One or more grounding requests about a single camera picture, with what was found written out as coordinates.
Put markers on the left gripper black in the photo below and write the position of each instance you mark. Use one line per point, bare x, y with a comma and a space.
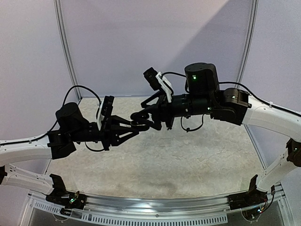
108, 132

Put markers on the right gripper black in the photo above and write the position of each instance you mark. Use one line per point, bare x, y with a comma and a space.
164, 113

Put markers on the black earbud charging case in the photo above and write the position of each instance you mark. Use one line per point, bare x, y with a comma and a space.
140, 121

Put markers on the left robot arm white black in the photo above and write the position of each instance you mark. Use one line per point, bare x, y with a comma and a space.
74, 128

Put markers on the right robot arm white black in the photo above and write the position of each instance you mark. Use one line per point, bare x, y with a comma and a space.
237, 106

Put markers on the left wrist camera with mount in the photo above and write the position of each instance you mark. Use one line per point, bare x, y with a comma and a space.
105, 110

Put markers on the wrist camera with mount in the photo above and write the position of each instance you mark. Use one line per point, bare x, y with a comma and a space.
159, 83
105, 110

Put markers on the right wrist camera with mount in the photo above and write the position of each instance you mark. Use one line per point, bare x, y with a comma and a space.
159, 83

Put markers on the aluminium front rail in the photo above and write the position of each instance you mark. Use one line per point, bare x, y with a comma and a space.
117, 211

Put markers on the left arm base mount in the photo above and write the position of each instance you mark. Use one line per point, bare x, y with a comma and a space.
69, 200

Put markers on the right aluminium frame post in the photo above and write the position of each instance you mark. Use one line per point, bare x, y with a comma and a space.
242, 67

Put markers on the aluminium frame post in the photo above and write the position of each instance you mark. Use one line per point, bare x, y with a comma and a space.
242, 67
64, 41

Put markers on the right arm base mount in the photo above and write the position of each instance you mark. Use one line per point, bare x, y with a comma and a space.
253, 196

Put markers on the left aluminium frame post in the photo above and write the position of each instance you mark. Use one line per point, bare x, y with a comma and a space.
64, 41

